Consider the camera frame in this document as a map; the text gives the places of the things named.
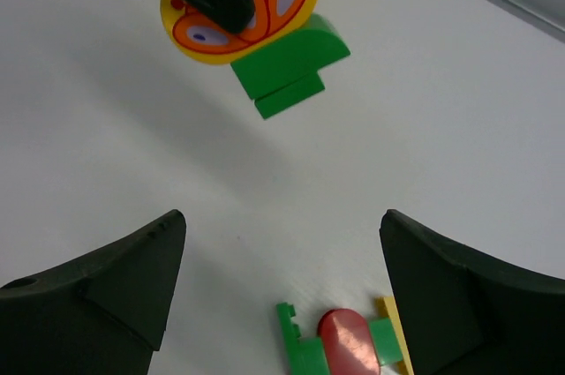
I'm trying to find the green square lego brick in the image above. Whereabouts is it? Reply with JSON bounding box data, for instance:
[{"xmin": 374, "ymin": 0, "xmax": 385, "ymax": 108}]
[{"xmin": 368, "ymin": 318, "xmax": 403, "ymax": 366}]

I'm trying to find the red round lego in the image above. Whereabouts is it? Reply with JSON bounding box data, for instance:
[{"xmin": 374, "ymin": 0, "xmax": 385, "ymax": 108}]
[{"xmin": 317, "ymin": 308, "xmax": 381, "ymax": 375}]

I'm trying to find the green L-shaped lego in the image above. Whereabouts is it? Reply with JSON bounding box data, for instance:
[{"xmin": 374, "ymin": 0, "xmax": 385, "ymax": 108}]
[{"xmin": 276, "ymin": 302, "xmax": 330, "ymax": 375}]

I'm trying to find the yellow butterfly round lego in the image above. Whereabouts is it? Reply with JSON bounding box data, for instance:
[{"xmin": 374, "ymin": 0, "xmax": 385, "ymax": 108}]
[{"xmin": 160, "ymin": 0, "xmax": 317, "ymax": 64}]

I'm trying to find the pale yellow curved lego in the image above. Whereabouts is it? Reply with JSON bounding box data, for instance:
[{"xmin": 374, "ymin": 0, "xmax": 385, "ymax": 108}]
[{"xmin": 376, "ymin": 296, "xmax": 414, "ymax": 375}]

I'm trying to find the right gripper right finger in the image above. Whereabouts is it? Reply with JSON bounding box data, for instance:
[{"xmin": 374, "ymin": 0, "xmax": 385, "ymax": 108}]
[{"xmin": 380, "ymin": 210, "xmax": 564, "ymax": 374}]

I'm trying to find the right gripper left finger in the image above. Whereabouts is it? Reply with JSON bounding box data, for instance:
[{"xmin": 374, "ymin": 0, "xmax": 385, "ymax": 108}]
[{"xmin": 1, "ymin": 210, "xmax": 186, "ymax": 374}]

